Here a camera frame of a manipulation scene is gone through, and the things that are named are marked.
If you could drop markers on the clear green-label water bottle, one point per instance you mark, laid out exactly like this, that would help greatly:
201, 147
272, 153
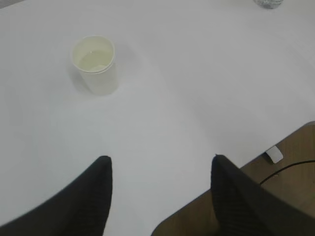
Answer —
269, 4

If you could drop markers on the white paper cup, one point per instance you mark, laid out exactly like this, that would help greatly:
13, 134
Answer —
94, 58

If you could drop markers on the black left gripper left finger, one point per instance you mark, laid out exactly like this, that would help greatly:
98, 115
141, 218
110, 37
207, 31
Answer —
80, 209

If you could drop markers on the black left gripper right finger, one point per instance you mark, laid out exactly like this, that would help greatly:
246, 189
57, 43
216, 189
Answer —
243, 208

